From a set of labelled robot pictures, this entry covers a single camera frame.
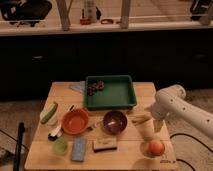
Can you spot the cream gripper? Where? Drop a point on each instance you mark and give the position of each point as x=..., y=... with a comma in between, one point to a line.
x=158, y=124

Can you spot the yellow banana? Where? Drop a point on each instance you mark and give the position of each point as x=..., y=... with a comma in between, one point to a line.
x=139, y=119

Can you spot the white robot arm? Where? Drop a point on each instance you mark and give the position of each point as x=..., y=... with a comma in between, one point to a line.
x=171, y=100

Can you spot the purple bowl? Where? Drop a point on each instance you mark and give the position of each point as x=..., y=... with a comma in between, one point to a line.
x=114, y=122

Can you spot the red bowl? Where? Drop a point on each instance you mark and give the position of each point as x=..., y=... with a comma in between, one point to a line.
x=75, y=122

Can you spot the orange fruit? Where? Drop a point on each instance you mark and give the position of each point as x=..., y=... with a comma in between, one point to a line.
x=156, y=147

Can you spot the green plastic tray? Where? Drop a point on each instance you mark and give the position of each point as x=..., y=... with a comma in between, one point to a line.
x=118, y=93

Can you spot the brown eraser block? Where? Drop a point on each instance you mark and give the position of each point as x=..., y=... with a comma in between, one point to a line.
x=102, y=144

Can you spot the dark grapes bunch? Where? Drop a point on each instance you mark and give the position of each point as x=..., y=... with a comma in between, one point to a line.
x=98, y=86

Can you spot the blue sponge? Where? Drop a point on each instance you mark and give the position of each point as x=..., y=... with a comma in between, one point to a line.
x=78, y=149

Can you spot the clear plastic bag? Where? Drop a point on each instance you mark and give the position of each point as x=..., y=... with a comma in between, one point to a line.
x=78, y=86

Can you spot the wooden table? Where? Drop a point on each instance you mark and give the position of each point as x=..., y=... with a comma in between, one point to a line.
x=139, y=147

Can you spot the green cucumber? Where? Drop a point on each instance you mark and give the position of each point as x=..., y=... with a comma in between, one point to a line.
x=48, y=113

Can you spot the white dish brush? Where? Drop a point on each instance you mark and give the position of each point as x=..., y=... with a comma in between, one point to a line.
x=55, y=128

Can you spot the white bottle on shelf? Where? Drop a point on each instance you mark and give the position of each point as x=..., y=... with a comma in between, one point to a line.
x=90, y=10

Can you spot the black pole stand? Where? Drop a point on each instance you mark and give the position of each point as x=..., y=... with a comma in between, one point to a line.
x=17, y=158

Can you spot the black office chair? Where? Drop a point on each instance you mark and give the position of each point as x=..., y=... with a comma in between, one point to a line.
x=30, y=12

